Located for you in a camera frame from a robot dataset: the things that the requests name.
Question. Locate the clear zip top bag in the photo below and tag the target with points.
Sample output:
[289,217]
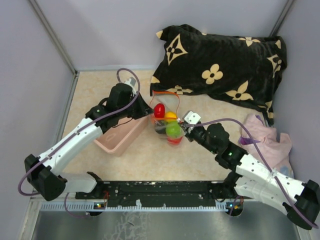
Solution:
[172,102]

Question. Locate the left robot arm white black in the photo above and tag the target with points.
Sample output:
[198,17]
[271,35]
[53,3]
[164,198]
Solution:
[45,172]

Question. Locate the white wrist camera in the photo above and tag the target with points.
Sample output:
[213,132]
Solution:
[191,118]
[131,82]

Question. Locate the black floral blanket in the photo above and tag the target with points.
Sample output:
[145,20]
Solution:
[244,71]

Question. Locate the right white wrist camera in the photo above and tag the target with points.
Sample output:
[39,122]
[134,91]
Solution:
[191,118]

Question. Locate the yellow lemon fruit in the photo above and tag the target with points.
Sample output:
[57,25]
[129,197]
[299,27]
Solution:
[170,116]

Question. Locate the dark purple plum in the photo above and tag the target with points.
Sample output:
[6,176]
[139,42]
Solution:
[160,128]

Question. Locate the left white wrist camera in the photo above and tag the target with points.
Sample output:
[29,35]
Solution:
[131,82]

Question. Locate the red apple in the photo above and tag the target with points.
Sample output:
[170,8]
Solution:
[174,141]

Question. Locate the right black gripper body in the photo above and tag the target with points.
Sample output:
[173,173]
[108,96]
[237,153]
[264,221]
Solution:
[199,134]

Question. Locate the light green apple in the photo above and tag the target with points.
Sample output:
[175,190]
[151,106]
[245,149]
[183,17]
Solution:
[173,130]

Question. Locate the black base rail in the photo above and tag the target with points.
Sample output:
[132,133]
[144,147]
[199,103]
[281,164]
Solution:
[160,193]

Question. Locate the pink plastic bin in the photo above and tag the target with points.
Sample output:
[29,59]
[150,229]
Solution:
[117,139]

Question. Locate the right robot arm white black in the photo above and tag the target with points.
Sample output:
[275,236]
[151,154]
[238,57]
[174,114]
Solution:
[250,177]

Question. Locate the red mango fruit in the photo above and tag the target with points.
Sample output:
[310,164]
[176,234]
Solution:
[159,110]

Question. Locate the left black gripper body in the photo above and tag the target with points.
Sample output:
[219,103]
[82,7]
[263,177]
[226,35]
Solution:
[136,110]

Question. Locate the pink cloth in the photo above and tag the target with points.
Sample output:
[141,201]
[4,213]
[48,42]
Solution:
[274,150]

